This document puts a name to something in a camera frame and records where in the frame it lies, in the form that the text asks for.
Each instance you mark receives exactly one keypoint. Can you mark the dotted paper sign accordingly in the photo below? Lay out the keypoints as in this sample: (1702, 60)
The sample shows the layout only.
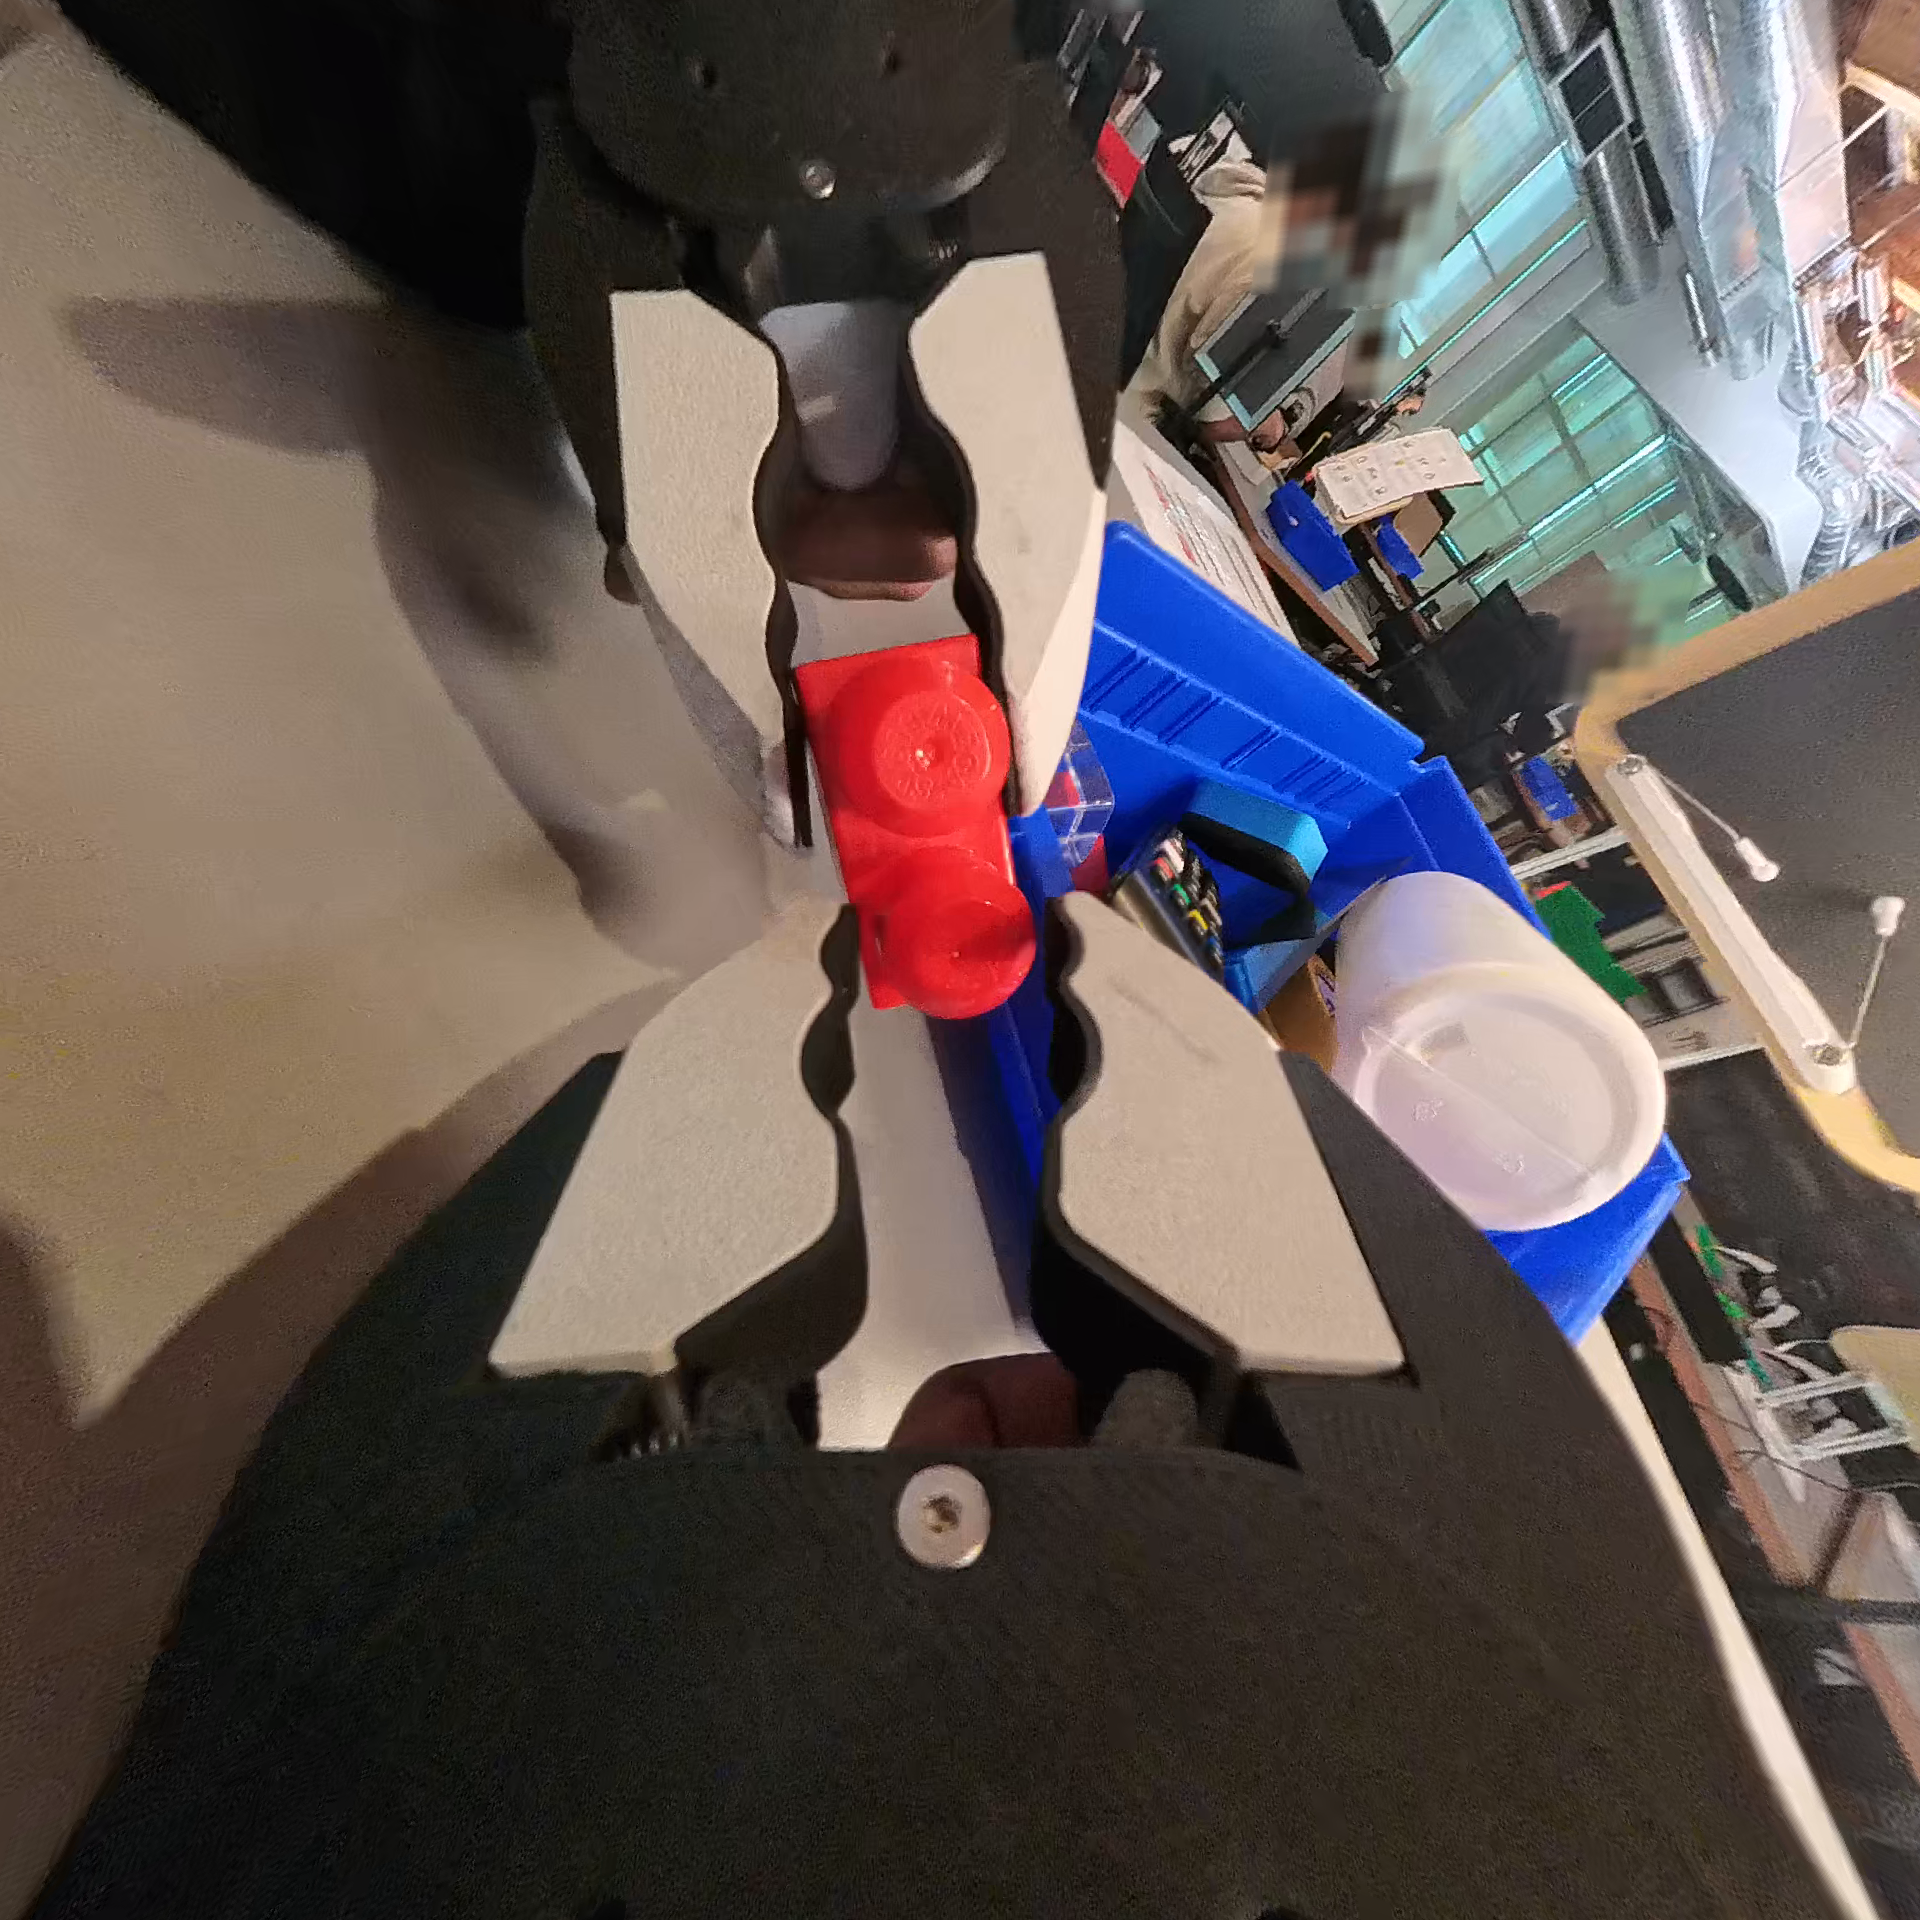
(1396, 473)

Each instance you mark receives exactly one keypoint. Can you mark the light blue foam block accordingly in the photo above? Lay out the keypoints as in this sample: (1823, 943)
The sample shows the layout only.
(1261, 826)

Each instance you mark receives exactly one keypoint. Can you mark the silver ceiling duct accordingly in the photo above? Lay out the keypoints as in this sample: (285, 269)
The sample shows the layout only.
(1636, 210)
(1801, 224)

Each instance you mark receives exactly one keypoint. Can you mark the person's left forearm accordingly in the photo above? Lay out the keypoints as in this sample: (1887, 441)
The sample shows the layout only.
(377, 119)

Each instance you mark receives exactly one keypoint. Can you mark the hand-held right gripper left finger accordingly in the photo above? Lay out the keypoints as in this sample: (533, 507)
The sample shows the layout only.
(691, 1184)

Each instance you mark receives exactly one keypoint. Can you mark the red toy building block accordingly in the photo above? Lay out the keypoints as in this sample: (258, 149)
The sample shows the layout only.
(916, 839)

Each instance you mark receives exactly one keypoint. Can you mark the green plastic item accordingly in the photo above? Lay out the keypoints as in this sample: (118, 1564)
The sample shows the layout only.
(1582, 937)

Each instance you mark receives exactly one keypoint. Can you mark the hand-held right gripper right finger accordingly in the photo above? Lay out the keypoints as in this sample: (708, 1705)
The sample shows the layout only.
(1214, 1184)

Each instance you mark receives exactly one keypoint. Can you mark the black board wooden rim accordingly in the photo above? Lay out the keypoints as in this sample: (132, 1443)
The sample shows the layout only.
(1786, 839)

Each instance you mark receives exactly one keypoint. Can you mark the person's left hand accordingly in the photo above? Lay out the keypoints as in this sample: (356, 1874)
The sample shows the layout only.
(870, 546)

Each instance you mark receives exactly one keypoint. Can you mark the red translucent cube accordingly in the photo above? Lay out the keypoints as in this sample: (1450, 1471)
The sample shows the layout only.
(1073, 810)

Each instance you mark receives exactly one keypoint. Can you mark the printed paper sheet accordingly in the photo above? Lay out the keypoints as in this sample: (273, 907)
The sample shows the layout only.
(1214, 539)

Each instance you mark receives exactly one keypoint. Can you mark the white light bar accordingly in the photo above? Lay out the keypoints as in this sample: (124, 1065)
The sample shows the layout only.
(1725, 931)

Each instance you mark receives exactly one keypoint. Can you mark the white plastic cup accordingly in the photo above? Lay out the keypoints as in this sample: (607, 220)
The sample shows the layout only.
(1500, 1079)

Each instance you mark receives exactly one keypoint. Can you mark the blue plastic bin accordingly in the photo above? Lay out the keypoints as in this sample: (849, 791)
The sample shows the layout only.
(1202, 675)

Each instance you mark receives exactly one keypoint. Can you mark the black remote control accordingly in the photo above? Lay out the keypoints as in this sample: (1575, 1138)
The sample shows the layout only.
(1172, 900)

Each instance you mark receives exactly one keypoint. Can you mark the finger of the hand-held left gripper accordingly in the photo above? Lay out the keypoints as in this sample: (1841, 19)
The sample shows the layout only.
(691, 481)
(1028, 493)

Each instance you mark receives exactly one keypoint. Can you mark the small blue bin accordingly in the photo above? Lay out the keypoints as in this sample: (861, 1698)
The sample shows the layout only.
(1306, 532)

